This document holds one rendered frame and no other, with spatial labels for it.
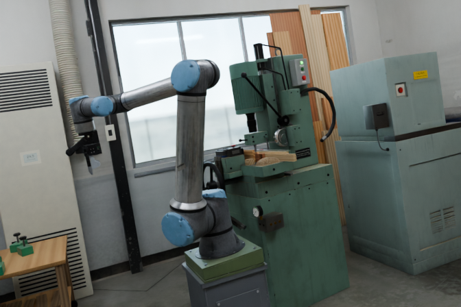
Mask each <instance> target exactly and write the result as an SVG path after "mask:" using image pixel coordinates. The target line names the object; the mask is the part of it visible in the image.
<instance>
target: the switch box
mask: <svg viewBox="0 0 461 307"><path fill-rule="evenodd" d="M300 61H302V62H303V64H300ZM300 65H304V66H300ZM301 67H303V68H304V73H301V72H302V71H301ZM289 69H290V74H291V79H292V86H300V85H305V84H310V80H309V71H308V66H307V59H306V58H304V59H296V60H290V61H289ZM304 75H305V76H306V80H303V79H302V76H304ZM303 81H306V82H303Z"/></svg>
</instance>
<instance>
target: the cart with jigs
mask: <svg viewBox="0 0 461 307"><path fill-rule="evenodd" d="M20 234H21V233H20V232H17V233H15V234H13V236H16V239H17V242H15V243H13V244H12V245H10V248H9V249H4V250H0V280H4V279H7V278H12V277H15V276H18V275H23V274H26V273H31V272H35V271H39V270H42V269H47V268H50V267H55V271H56V278H57V283H58V288H55V289H51V290H48V291H44V292H41V293H37V294H33V295H29V296H26V297H22V298H18V299H14V300H11V301H8V302H3V303H0V307H78V302H77V301H76V300H75V295H74V291H73V284H72V280H71V273H70V268H69V261H68V257H67V235H65V236H60V237H56V238H51V239H47V240H44V241H38V242H35V243H30V244H28V242H27V240H24V239H26V238H27V237H26V236H21V237H18V236H20ZM20 240H22V241H20Z"/></svg>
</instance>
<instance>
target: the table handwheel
mask: <svg viewBox="0 0 461 307"><path fill-rule="evenodd" d="M206 167H210V182H207V183H206V187H204V170H205V169H206ZM213 170H214V172H215V174H216V176H217V178H218V182H216V181H215V180H213ZM224 181H225V185H224ZM238 181H239V179H238V177H234V178H231V179H226V180H223V177H222V174H221V173H220V171H219V169H218V168H217V167H216V166H215V165H214V164H213V163H212V162H205V163H204V164H203V182H202V190H203V191H205V190H211V189H217V188H219V187H220V189H223V190H224V191H225V193H226V189H225V186H227V185H230V184H234V183H238Z"/></svg>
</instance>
